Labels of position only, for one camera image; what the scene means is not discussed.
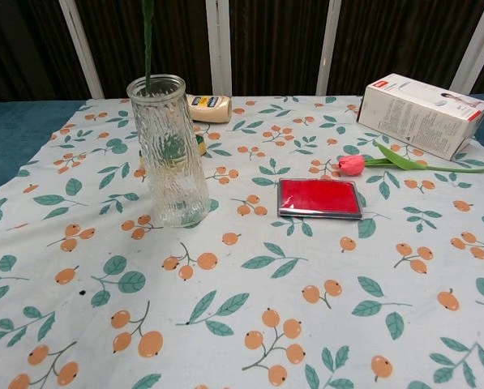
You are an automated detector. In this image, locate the red tulip with stem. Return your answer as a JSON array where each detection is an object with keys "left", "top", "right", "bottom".
[{"left": 337, "top": 142, "right": 484, "bottom": 177}]

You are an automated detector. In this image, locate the pink flower bouquet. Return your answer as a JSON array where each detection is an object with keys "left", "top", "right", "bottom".
[{"left": 141, "top": 0, "right": 155, "bottom": 97}]

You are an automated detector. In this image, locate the white carton box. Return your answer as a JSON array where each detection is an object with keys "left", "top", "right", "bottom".
[{"left": 355, "top": 73, "right": 484, "bottom": 161}]

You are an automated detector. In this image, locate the floral print tablecloth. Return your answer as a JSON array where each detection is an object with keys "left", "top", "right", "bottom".
[{"left": 0, "top": 94, "right": 484, "bottom": 389}]

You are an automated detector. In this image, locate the white frame post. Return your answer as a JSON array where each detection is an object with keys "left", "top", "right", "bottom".
[
  {"left": 447, "top": 0, "right": 484, "bottom": 94},
  {"left": 58, "top": 0, "right": 105, "bottom": 100},
  {"left": 205, "top": 0, "right": 233, "bottom": 97},
  {"left": 313, "top": 0, "right": 343, "bottom": 97}
]

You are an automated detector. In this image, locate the clear glass cup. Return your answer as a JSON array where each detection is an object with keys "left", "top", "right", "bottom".
[{"left": 126, "top": 74, "right": 210, "bottom": 229}]

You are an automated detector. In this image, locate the mayonnaise squeeze bottle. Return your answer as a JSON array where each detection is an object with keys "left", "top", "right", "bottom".
[{"left": 185, "top": 93, "right": 232, "bottom": 124}]

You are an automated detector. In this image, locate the red flat case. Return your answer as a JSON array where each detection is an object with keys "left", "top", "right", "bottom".
[{"left": 277, "top": 177, "right": 366, "bottom": 221}]

